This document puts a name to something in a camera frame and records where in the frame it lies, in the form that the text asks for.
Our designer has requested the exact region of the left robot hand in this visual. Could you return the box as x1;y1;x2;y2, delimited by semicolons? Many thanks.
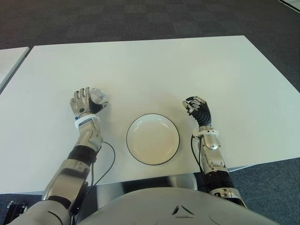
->
69;87;110;118

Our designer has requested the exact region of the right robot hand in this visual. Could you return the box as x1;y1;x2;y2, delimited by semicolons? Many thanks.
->
182;95;213;126

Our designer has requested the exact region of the clear plastic object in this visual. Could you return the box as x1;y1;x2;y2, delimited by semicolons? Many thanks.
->
90;87;106;105

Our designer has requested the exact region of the white plate with black rim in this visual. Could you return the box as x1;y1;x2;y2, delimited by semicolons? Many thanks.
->
126;113;180;166

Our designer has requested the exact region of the neighbouring white table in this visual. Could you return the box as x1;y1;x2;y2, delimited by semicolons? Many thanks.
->
0;46;30;94

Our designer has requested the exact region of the grey robot torso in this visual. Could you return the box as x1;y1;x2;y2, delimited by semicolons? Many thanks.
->
0;182;277;225

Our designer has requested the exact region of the black metal stand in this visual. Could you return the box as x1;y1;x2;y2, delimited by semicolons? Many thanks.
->
6;200;28;222

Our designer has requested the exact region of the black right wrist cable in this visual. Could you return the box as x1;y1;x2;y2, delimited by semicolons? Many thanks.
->
191;135;207;188

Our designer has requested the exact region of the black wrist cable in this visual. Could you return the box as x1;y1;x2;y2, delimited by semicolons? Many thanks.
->
191;135;207;188
88;140;116;188

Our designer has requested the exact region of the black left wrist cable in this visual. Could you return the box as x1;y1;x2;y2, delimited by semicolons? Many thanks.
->
88;140;116;188

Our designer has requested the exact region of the white rounded pedestal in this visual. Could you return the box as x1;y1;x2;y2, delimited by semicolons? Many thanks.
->
174;174;197;190

